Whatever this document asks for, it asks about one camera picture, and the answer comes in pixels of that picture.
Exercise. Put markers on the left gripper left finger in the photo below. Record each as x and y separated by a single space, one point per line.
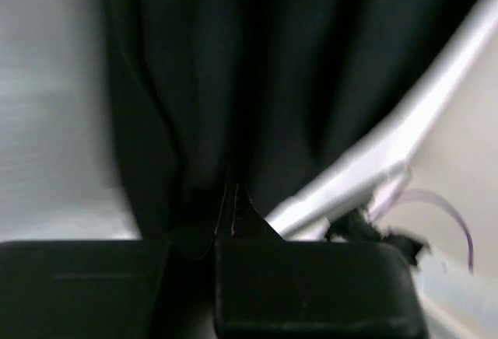
80 289

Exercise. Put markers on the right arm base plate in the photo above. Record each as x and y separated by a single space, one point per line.
354 226

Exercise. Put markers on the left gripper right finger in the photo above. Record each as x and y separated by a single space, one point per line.
279 289

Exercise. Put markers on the aluminium frame rail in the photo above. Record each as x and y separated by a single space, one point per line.
386 150

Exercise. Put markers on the black skirt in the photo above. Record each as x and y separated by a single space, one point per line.
213 100

